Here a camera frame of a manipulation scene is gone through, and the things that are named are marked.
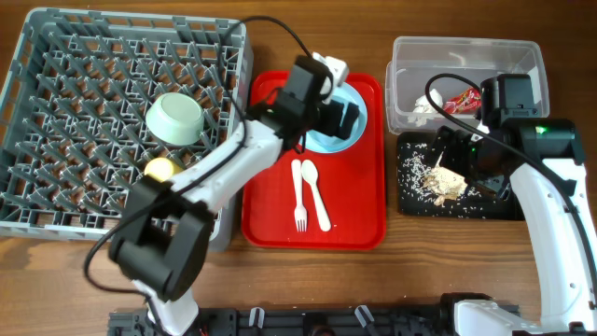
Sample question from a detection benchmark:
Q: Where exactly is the large light blue plate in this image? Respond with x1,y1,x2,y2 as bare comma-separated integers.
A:
306,83,368,154

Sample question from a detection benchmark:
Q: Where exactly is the red snack wrapper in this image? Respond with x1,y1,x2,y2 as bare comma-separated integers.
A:
443,88,481,115

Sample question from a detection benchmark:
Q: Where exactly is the white plastic spoon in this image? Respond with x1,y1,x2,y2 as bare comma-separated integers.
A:
301,160,331,232

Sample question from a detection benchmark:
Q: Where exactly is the white plastic fork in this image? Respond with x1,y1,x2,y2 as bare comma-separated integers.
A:
291,159,308,232

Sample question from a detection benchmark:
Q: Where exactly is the green bowl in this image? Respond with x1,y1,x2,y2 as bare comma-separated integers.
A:
146,92,204,146

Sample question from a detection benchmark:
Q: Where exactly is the yellow cup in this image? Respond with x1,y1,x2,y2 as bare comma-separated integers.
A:
144,157,184,182

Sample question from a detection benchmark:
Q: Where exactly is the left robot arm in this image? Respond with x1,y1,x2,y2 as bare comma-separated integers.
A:
108,53,349,335

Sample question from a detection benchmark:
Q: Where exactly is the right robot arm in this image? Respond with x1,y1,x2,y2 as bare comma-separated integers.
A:
427,74,596,335

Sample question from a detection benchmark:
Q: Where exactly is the grey dishwasher rack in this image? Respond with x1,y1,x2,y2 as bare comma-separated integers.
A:
1,7,253,240

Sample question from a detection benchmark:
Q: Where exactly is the food scraps and rice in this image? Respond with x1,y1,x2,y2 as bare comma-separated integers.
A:
397,143,482,207

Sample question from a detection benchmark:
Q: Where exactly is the black tray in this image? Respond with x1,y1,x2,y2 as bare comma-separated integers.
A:
396,132,524,220

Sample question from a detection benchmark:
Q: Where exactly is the crumpled white tissue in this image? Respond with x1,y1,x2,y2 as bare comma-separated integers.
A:
408,89,443,127

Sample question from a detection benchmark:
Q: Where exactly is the red plastic tray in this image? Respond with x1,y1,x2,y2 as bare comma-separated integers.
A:
241,73,386,250

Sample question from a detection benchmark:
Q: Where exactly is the clear plastic bin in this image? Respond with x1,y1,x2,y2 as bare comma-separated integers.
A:
385,36,550,134

